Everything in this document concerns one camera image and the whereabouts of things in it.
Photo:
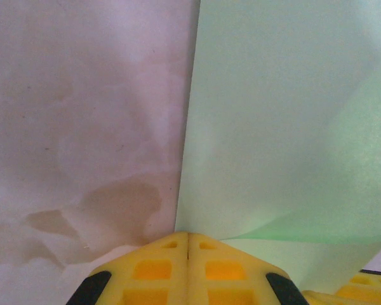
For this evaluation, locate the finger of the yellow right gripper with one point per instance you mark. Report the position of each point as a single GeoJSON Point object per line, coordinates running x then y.
{"type": "Point", "coordinates": [324, 299]}
{"type": "Point", "coordinates": [368, 283]}

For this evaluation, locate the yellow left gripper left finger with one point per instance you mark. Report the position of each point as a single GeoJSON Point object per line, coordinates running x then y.
{"type": "Point", "coordinates": [152, 270]}

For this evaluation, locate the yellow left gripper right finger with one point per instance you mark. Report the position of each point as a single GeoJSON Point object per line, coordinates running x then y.
{"type": "Point", "coordinates": [225, 270]}

